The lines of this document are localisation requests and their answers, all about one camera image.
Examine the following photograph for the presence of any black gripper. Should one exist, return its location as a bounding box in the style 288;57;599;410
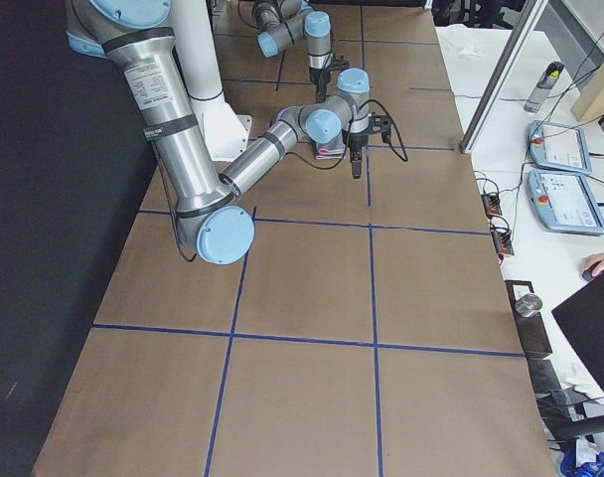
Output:
309;53;350;99
348;113;392;179

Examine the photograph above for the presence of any pink towel with grey edge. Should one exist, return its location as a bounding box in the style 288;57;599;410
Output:
313;136;345;160

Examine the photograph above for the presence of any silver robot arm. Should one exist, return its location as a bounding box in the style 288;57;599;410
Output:
66;1;392;264
251;0;350;103

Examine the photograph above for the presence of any upper orange black adapter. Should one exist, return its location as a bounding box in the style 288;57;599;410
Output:
481;192;503;218

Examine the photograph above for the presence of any orange black adapter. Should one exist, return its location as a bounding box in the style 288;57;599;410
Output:
490;225;515;258
481;192;503;218

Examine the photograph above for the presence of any crumpled white tissue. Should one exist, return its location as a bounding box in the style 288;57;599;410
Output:
458;43;484;61

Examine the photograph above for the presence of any lower orange black adapter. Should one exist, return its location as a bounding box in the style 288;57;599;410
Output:
490;225;515;258

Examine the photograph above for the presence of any upper blue teach pendant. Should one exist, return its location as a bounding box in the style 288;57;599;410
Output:
528;120;592;175

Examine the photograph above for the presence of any blue teach pendant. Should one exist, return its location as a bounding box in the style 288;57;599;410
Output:
528;120;592;175
527;169;604;237

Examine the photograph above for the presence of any grey water bottle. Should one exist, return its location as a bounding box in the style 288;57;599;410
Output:
524;62;564;113

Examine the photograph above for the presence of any lower blue teach pendant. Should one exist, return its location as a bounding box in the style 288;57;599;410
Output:
527;169;604;237

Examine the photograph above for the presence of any small metal cup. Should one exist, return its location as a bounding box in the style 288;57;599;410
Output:
515;293;542;318

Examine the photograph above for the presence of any black box under cup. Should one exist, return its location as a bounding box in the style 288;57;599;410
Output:
505;279;552;359

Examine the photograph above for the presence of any wooden board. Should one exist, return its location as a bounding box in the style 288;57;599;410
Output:
571;62;604;122

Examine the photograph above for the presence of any seated man in black shirt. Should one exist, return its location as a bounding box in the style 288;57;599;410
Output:
583;252;604;277

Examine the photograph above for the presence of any black monitor corner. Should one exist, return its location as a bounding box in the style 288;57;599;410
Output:
552;272;604;391

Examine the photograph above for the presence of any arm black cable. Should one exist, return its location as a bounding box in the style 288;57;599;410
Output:
291;98;410;173

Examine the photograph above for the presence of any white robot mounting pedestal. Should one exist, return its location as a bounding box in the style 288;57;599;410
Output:
169;0;252;162

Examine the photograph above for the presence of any aluminium frame post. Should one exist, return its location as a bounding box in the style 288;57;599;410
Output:
459;0;548;154

